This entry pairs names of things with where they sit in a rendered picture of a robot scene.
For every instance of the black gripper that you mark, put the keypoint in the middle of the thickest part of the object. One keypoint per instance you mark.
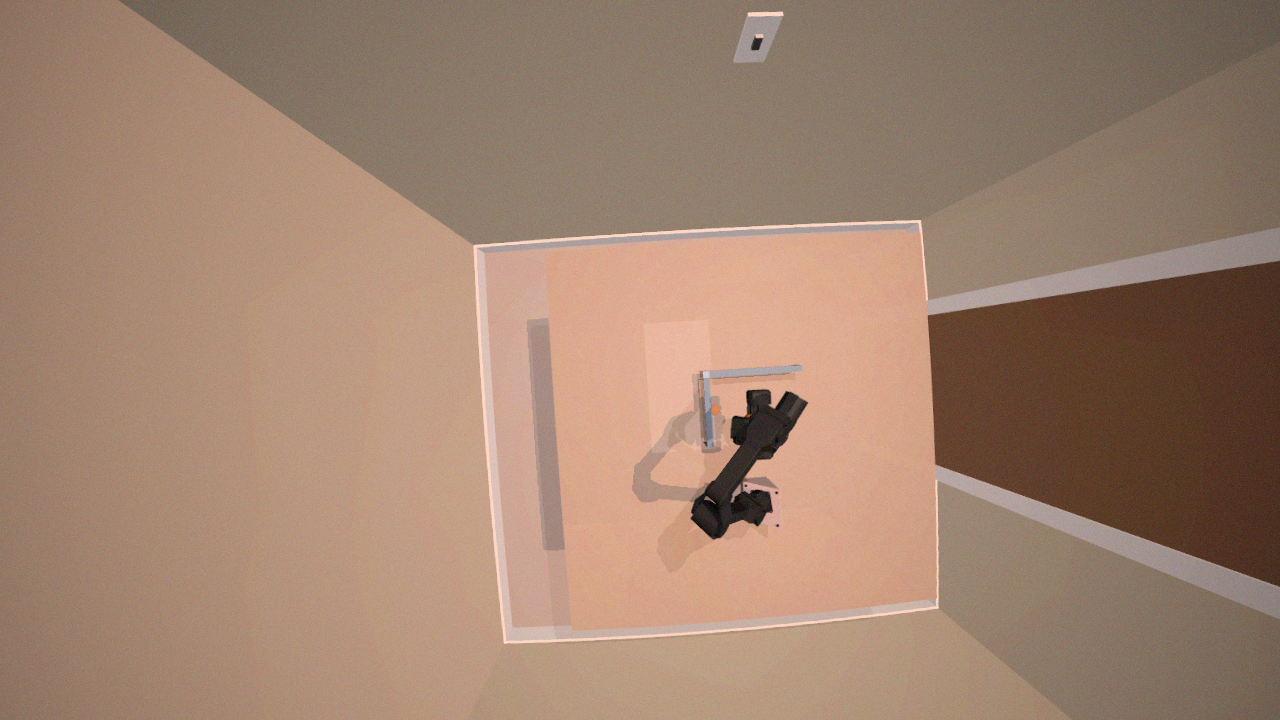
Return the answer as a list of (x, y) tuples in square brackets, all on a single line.
[(757, 399)]

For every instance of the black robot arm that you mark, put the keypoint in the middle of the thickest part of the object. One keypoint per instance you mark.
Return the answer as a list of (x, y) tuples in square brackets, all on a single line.
[(766, 430)]

